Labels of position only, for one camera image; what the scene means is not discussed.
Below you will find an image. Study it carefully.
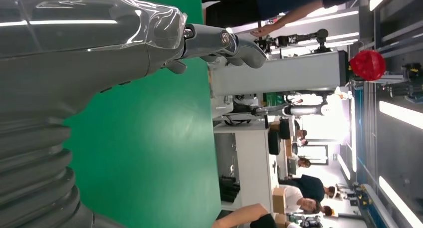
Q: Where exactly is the brown cardboard carton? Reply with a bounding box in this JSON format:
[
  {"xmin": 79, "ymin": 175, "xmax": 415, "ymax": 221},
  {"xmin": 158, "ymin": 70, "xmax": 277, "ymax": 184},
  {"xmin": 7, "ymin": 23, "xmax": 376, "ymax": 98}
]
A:
[{"xmin": 272, "ymin": 187, "xmax": 287, "ymax": 215}]

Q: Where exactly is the person in background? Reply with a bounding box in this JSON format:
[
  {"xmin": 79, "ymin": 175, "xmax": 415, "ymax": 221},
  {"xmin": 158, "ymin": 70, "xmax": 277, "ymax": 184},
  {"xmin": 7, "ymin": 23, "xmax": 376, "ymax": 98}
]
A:
[
  {"xmin": 287, "ymin": 157, "xmax": 311, "ymax": 169},
  {"xmin": 284, "ymin": 186, "xmax": 323, "ymax": 216},
  {"xmin": 279, "ymin": 174, "xmax": 336, "ymax": 203}
]

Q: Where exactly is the white cabinet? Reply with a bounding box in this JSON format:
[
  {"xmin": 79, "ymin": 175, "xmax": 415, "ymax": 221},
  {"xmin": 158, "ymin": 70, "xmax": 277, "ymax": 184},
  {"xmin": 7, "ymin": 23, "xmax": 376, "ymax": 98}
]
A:
[{"xmin": 213, "ymin": 122, "xmax": 280, "ymax": 211}]

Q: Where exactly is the red honeycomb ball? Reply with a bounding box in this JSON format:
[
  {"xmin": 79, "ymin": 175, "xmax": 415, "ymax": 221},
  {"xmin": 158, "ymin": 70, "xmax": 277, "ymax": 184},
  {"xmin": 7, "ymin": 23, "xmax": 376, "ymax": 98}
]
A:
[{"xmin": 349, "ymin": 49, "xmax": 387, "ymax": 82}]

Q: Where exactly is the pale grey machine pedestal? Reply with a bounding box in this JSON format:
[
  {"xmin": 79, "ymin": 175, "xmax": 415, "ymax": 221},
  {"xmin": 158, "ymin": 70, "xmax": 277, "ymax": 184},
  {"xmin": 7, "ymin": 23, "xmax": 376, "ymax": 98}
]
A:
[{"xmin": 210, "ymin": 50, "xmax": 350, "ymax": 98}]

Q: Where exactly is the standing person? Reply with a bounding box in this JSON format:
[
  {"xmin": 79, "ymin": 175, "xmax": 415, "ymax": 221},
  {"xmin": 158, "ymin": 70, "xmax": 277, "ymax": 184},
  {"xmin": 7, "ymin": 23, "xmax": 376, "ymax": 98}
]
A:
[{"xmin": 211, "ymin": 203, "xmax": 278, "ymax": 228}]

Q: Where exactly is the black tripod equipment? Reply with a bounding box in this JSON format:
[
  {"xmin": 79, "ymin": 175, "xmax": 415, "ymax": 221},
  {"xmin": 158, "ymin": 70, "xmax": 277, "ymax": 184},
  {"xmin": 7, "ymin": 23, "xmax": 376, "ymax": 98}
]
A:
[{"xmin": 256, "ymin": 28, "xmax": 331, "ymax": 53}]

